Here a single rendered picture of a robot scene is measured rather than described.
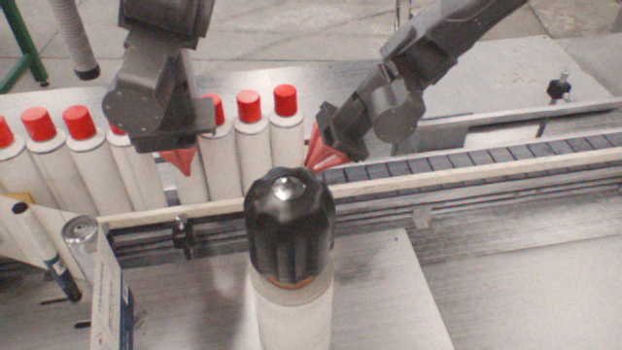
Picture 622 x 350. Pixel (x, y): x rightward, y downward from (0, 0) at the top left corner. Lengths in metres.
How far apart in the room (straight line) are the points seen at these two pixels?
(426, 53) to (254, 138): 0.26
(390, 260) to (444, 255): 0.12
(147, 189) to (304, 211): 0.41
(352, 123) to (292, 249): 0.34
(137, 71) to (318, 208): 0.22
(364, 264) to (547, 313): 0.27
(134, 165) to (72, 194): 0.11
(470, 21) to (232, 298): 0.47
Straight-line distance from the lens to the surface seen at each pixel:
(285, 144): 0.71
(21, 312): 0.78
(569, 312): 0.83
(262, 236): 0.41
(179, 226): 0.72
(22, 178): 0.78
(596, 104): 0.99
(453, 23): 0.65
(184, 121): 0.60
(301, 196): 0.40
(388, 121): 0.63
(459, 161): 0.91
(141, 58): 0.51
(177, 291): 0.72
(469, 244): 0.85
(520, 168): 0.89
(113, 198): 0.78
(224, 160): 0.71
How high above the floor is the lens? 1.47
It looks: 44 degrees down
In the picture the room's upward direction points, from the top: straight up
